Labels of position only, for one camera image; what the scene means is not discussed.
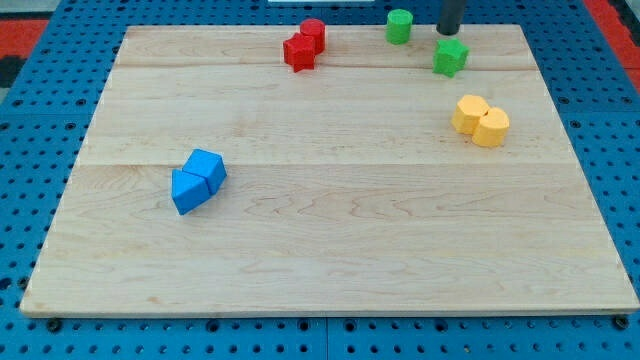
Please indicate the green cylinder block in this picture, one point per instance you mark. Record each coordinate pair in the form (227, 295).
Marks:
(398, 26)

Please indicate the red cylinder block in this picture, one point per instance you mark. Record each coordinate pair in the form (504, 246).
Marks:
(315, 28)

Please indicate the green star block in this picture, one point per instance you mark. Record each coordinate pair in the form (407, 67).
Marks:
(449, 57)

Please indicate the yellow heart block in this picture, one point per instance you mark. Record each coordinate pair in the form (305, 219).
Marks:
(492, 128)

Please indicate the red star block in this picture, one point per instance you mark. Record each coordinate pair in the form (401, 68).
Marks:
(299, 52)

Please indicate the yellow hexagon block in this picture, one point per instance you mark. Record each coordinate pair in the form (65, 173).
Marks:
(469, 109)

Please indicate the blue triangle block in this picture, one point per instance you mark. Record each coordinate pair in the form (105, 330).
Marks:
(188, 191)

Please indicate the blue cube block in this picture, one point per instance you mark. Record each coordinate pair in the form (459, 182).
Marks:
(209, 166)

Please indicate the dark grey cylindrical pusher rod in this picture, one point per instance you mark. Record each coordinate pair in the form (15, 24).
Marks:
(451, 16)

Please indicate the wooden board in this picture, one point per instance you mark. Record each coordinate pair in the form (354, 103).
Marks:
(348, 191)

